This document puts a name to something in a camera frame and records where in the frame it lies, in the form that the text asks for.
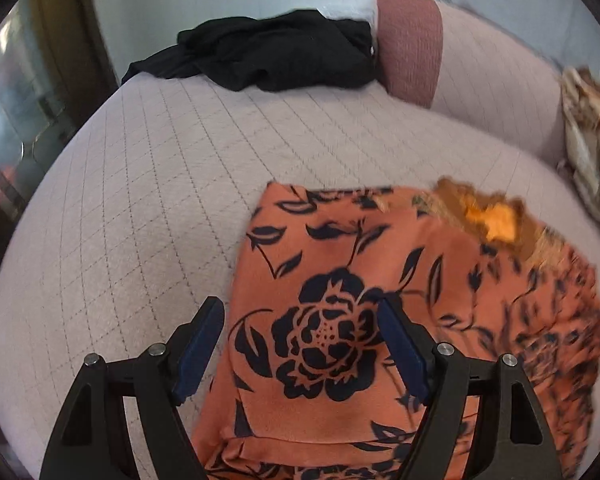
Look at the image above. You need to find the orange black floral garment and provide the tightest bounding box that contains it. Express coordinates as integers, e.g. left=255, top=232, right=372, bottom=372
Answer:
left=190, top=176, right=600, bottom=480

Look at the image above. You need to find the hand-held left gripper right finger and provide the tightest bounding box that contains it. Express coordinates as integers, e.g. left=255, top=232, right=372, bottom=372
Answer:
left=377, top=292, right=565, bottom=480

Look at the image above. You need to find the glass door panel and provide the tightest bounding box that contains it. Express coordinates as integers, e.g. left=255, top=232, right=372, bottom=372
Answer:
left=0, top=0, right=83, bottom=201

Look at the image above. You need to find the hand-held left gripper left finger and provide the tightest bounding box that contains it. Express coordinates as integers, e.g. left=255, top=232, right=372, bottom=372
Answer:
left=39, top=296, right=226, bottom=480

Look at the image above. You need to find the pink bolster pillow maroon end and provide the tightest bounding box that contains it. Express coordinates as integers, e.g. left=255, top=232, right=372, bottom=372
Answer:
left=375, top=0, right=568, bottom=167

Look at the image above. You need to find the pink quilted bed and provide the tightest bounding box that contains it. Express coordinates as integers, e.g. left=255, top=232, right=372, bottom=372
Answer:
left=0, top=77, right=600, bottom=480

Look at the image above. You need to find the wooden door frame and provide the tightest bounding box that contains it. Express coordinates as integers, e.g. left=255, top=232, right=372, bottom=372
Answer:
left=27, top=0, right=122, bottom=93

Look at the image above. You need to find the cream floral cloth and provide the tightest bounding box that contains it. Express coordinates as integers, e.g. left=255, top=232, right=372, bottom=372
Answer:
left=559, top=66, right=600, bottom=223

